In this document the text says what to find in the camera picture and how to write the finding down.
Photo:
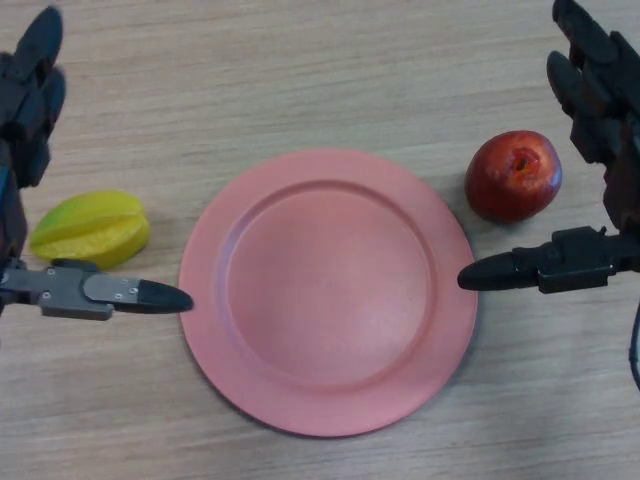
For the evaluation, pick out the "red apple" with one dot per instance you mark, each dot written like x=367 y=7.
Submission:
x=510 y=180

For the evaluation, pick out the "pink round plate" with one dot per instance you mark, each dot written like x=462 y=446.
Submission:
x=327 y=295

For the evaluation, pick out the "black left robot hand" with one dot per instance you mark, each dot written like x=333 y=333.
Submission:
x=65 y=292

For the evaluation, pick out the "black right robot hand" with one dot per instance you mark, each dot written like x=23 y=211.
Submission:
x=575 y=265

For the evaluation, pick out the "yellow starfruit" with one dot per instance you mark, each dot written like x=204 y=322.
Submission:
x=95 y=230

